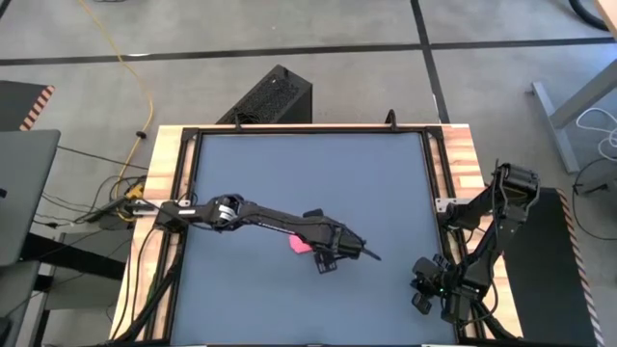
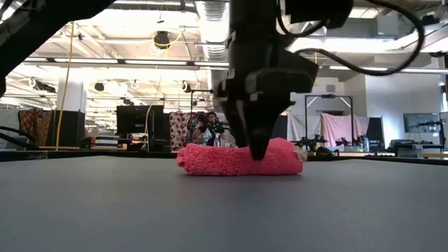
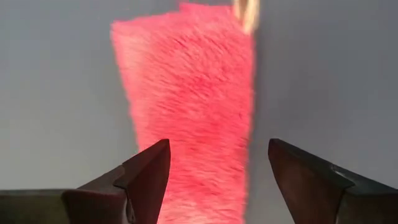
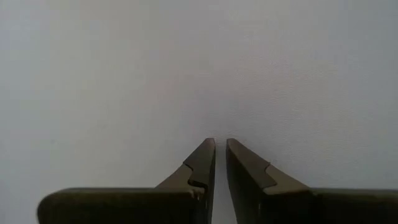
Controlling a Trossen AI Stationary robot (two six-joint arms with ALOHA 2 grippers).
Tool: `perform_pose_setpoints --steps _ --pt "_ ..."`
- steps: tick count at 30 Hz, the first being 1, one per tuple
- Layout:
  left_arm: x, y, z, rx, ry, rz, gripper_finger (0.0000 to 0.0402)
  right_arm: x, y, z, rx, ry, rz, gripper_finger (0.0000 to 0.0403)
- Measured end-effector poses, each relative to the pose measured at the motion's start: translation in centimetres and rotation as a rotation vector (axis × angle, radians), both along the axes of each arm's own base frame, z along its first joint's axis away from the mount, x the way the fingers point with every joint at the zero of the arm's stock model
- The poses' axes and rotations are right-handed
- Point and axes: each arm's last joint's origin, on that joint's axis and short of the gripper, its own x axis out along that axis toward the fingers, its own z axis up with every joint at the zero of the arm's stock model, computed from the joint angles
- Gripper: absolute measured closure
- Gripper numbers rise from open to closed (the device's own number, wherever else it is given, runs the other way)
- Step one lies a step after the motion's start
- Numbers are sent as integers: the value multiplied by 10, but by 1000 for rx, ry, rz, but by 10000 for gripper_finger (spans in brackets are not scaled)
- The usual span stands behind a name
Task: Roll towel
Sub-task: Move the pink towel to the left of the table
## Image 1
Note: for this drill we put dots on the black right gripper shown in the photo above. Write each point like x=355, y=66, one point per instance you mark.
x=438, y=279

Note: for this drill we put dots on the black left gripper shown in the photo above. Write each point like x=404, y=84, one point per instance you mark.
x=337, y=238

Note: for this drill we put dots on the pink terry towel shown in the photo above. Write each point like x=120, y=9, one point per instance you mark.
x=300, y=246

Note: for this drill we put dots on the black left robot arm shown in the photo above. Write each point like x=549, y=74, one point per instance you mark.
x=270, y=221

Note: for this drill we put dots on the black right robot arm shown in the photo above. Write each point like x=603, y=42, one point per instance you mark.
x=501, y=217

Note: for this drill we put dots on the blue-grey table mat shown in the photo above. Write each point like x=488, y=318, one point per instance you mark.
x=313, y=168

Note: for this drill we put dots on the black mat with striped edge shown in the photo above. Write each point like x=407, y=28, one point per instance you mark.
x=14, y=103
x=554, y=289

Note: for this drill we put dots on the black perforated computer tower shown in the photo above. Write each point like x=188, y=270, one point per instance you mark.
x=275, y=96

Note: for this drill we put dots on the grey desk leg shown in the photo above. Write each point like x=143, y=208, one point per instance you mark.
x=554, y=125

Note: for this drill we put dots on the grey side desk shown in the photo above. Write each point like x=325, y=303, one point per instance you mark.
x=87, y=294

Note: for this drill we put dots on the wooden desk top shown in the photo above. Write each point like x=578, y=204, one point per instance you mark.
x=608, y=12

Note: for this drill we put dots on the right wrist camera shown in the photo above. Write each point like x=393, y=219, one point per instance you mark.
x=455, y=308

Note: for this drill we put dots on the black frame clamp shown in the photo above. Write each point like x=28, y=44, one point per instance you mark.
x=391, y=123
x=237, y=126

